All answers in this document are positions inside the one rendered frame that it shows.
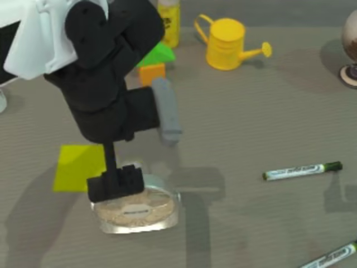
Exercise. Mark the green wedge block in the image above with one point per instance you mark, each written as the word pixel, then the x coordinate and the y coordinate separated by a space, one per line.
pixel 163 54

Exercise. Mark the orange block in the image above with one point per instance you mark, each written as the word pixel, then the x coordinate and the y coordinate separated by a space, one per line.
pixel 152 74

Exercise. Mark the brown globe on stand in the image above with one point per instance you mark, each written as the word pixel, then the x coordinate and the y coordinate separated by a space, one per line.
pixel 351 36

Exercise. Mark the green whiteboard marker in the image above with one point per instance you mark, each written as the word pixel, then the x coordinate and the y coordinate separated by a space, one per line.
pixel 334 257
pixel 301 171

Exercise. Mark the clear container of grain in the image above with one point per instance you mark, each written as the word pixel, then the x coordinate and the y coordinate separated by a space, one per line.
pixel 145 212

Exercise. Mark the yellow-green sheet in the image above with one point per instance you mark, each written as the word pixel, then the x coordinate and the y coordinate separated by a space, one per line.
pixel 78 170

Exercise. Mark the yellow watering can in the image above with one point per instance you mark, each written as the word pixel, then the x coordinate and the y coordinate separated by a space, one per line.
pixel 224 46

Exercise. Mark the yellow bottle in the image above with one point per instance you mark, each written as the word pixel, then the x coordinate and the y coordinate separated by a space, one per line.
pixel 170 22

